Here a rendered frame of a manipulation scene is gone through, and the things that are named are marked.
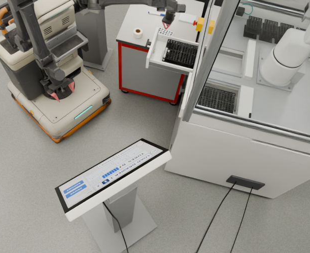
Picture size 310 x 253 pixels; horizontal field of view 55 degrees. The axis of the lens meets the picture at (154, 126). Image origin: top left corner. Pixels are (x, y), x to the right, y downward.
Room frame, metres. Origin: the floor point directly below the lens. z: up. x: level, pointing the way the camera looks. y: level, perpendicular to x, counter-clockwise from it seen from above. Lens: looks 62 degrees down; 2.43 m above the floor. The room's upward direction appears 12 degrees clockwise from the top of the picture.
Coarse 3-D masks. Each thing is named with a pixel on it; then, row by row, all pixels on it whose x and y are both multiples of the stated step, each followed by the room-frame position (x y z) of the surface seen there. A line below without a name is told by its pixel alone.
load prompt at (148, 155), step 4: (144, 156) 0.52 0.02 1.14; (148, 156) 0.51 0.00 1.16; (140, 160) 0.49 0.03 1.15; (144, 160) 0.49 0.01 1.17; (132, 164) 0.46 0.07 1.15; (136, 164) 0.46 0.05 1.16; (124, 168) 0.44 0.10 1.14; (128, 168) 0.44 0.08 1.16; (120, 172) 0.41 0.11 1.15; (124, 172) 0.41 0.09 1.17; (112, 176) 0.39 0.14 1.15; (116, 176) 0.39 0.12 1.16; (104, 180) 0.37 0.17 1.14; (108, 180) 0.36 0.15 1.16; (112, 180) 0.36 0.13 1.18; (96, 184) 0.34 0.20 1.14; (100, 184) 0.34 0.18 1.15; (104, 184) 0.34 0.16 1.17; (96, 188) 0.32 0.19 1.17
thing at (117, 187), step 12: (132, 144) 0.64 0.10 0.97; (156, 144) 0.61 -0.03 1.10; (156, 156) 0.51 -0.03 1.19; (168, 156) 0.52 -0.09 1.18; (144, 168) 0.44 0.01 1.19; (120, 180) 0.36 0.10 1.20; (132, 180) 0.38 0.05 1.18; (60, 192) 0.30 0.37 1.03; (96, 192) 0.29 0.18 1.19; (108, 192) 0.31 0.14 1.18; (120, 192) 0.35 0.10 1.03; (84, 204) 0.24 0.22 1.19; (96, 204) 0.25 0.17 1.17; (72, 216) 0.18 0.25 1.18
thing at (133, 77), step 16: (176, 0) 2.09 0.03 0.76; (192, 0) 2.13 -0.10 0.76; (128, 16) 1.79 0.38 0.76; (144, 16) 1.83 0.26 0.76; (160, 16) 1.87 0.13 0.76; (176, 16) 1.90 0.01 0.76; (128, 32) 1.63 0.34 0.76; (144, 32) 1.66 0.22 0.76; (176, 32) 1.73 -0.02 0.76; (192, 32) 1.76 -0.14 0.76; (128, 48) 1.55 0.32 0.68; (144, 48) 1.53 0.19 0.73; (128, 64) 1.55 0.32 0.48; (144, 64) 1.54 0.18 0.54; (128, 80) 1.55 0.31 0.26; (144, 80) 1.54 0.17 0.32; (160, 80) 1.53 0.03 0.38; (176, 80) 1.52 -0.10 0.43; (160, 96) 1.53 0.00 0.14; (176, 96) 1.52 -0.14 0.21
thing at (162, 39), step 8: (160, 40) 1.54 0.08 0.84; (176, 40) 1.53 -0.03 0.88; (184, 40) 1.53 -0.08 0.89; (160, 48) 1.47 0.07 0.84; (152, 56) 1.38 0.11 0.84; (160, 56) 1.39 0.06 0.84; (152, 64) 1.30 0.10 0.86; (160, 64) 1.29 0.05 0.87; (168, 64) 1.29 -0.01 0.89; (184, 72) 1.28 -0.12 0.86
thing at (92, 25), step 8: (80, 16) 1.85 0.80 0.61; (88, 16) 1.84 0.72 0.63; (96, 16) 1.85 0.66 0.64; (104, 16) 2.02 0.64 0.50; (80, 24) 1.85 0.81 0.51; (88, 24) 1.84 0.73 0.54; (96, 24) 1.84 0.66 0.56; (104, 24) 2.00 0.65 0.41; (88, 32) 1.84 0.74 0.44; (96, 32) 1.84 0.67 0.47; (104, 32) 1.99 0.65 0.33; (88, 40) 1.84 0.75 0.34; (96, 40) 1.84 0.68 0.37; (104, 40) 1.97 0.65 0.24; (88, 48) 1.85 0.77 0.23; (96, 48) 1.84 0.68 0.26; (104, 48) 1.95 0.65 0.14; (88, 56) 1.85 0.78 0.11; (96, 56) 1.84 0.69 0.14; (104, 56) 1.94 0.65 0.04; (88, 64) 1.82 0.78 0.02; (96, 64) 1.84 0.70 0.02; (104, 64) 1.86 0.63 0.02
